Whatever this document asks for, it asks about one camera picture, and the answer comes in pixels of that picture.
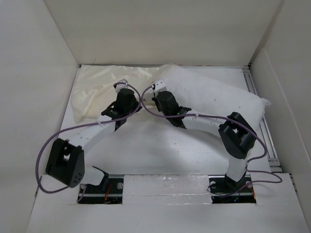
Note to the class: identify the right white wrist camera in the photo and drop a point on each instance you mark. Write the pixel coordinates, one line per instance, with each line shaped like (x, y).
(158, 86)

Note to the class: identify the cream pillowcase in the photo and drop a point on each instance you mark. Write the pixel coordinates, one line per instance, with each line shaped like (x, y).
(93, 88)

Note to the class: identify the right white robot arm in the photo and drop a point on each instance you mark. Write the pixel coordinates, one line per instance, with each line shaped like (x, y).
(235, 133)

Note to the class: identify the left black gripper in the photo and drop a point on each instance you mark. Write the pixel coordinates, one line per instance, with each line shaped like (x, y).
(135, 103)

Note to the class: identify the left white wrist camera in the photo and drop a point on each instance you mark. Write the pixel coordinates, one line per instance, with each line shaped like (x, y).
(122, 84)

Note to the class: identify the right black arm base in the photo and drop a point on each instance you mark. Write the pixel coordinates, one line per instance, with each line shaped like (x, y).
(224, 192)

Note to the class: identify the white pillow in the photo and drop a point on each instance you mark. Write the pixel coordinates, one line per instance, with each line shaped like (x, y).
(210, 96)

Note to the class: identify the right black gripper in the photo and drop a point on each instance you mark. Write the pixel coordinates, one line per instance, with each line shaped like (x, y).
(156, 98)

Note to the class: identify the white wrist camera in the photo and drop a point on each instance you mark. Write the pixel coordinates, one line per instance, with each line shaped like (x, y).
(158, 86)
(122, 84)

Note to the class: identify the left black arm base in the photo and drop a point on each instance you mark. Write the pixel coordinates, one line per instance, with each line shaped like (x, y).
(112, 194)

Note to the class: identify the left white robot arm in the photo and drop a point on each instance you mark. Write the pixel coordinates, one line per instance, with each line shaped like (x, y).
(66, 161)

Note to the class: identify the aluminium rail right side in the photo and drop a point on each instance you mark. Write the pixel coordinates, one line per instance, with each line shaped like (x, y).
(264, 130)

